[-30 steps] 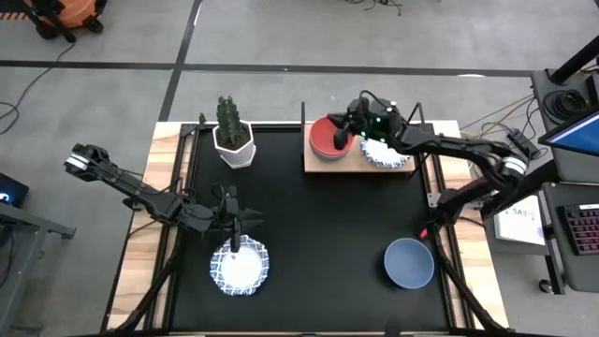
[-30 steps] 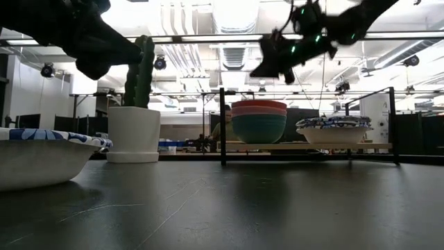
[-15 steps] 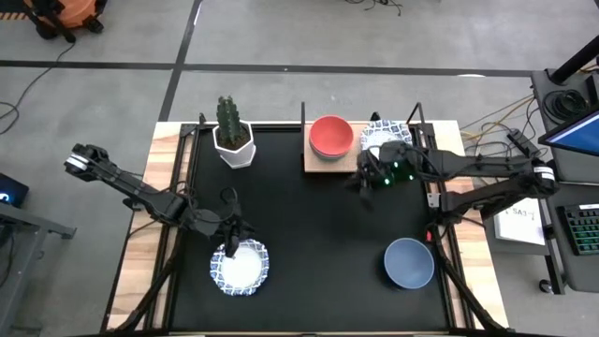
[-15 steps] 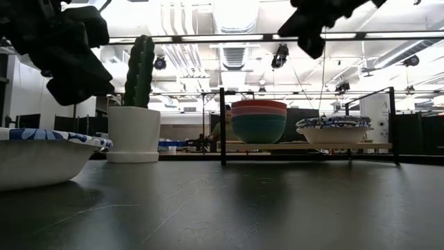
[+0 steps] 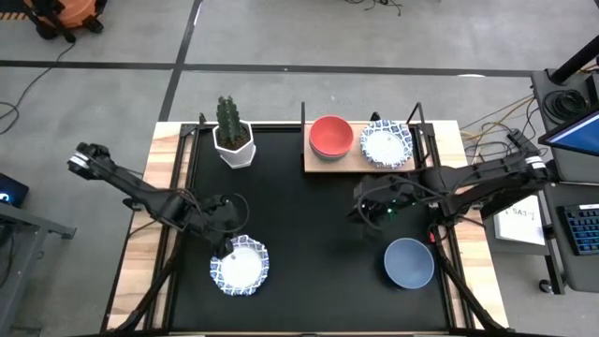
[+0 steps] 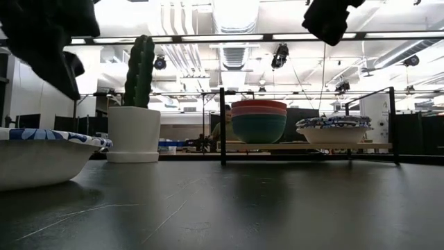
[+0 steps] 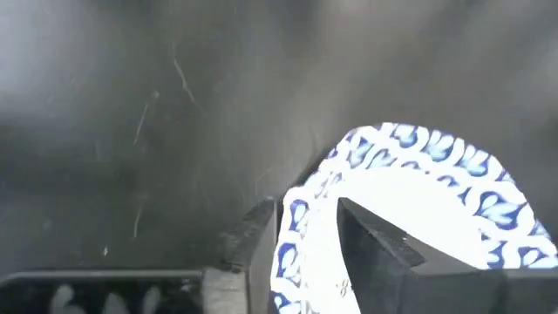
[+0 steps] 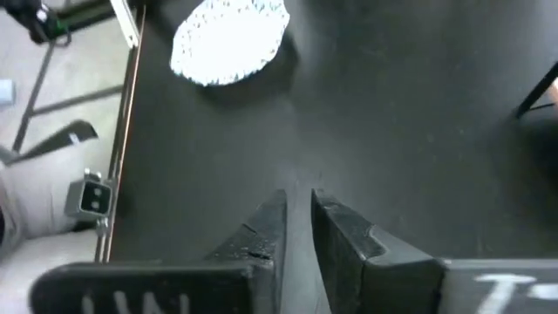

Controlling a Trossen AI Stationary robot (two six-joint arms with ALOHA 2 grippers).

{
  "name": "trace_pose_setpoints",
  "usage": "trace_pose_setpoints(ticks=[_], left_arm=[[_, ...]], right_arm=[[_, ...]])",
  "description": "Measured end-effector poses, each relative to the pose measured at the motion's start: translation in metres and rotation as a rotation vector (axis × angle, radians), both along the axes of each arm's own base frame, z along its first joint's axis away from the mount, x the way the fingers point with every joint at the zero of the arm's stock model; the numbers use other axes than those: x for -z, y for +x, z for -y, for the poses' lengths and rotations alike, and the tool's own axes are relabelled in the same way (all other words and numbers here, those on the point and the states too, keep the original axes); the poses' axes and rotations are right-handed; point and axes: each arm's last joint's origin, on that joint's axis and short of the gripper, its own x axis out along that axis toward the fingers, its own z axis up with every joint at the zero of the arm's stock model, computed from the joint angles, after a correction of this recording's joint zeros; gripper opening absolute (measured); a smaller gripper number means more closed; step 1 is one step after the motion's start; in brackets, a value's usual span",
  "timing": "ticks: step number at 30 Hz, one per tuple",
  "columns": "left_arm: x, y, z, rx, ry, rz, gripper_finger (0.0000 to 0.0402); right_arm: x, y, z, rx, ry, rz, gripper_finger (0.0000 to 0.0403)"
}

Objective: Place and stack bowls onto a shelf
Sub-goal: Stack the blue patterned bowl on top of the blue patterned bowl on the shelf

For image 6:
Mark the blue patterned paper bowl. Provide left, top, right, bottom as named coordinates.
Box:
left=296, top=118, right=373, bottom=128
left=296, top=122, right=374, bottom=144
left=0, top=127, right=114, bottom=192
left=297, top=115, right=372, bottom=124

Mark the person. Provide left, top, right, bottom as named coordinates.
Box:
left=211, top=103, right=240, bottom=142

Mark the wooden shelf black frame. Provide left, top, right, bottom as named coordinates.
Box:
left=219, top=86, right=400, bottom=167

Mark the teal plastic bowl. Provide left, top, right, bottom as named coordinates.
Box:
left=231, top=114, right=288, bottom=144

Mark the green cactus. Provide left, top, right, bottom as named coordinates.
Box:
left=123, top=34, right=156, bottom=108

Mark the pink plastic bowl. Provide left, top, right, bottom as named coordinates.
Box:
left=230, top=106, right=288, bottom=118

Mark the white plant pot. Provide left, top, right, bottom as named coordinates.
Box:
left=106, top=106, right=162, bottom=164

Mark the black mounted camera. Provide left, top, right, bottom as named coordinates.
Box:
left=271, top=43, right=290, bottom=69

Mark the black table mat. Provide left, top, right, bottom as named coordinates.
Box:
left=0, top=159, right=444, bottom=250

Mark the black aluminium rig frame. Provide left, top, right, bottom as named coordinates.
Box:
left=0, top=31, right=444, bottom=166

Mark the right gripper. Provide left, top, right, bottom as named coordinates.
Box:
left=301, top=0, right=366, bottom=47

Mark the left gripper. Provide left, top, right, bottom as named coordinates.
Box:
left=0, top=0, right=101, bottom=101

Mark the coral red plastic bowl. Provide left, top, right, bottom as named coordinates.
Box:
left=230, top=99, right=288, bottom=109

